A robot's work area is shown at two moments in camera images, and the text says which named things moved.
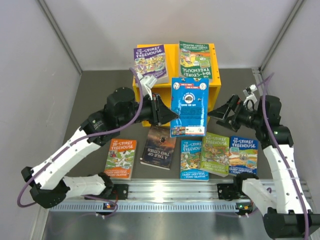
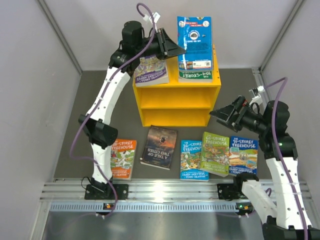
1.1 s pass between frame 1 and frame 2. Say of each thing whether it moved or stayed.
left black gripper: moved
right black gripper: stayed
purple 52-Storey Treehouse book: stayed
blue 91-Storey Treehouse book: stayed
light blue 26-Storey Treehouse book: stayed
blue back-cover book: moved
